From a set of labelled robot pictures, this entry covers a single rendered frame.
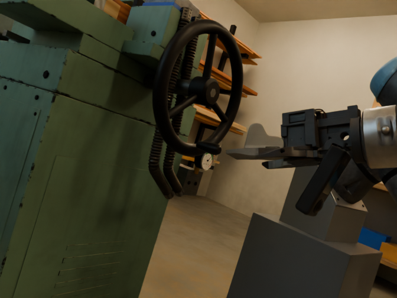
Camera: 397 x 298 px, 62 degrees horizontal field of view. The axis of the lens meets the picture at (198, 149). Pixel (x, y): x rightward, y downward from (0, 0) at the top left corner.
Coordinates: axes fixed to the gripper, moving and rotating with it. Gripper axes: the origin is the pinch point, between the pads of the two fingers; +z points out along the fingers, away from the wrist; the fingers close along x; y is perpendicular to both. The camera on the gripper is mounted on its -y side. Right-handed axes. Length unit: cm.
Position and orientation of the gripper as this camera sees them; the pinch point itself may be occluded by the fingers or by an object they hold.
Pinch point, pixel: (244, 162)
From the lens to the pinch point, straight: 61.3
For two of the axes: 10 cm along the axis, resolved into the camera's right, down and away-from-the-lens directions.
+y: 0.2, -9.8, 1.9
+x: -5.7, -1.7, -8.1
